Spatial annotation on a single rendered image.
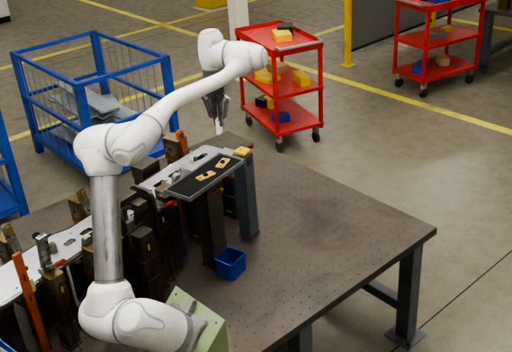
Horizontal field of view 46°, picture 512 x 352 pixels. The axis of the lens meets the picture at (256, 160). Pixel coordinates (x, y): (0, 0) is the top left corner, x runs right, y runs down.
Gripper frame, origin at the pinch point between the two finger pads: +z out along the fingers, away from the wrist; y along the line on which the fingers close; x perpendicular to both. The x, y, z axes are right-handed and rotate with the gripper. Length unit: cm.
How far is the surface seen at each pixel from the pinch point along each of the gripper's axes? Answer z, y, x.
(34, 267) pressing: 34, 49, 70
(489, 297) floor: 134, -118, -86
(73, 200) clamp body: 29, 60, 30
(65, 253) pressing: 34, 43, 58
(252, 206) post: 46.7, -6.8, -12.9
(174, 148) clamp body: 32, 43, -31
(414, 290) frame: 100, -81, -39
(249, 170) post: 27.2, -6.8, -12.7
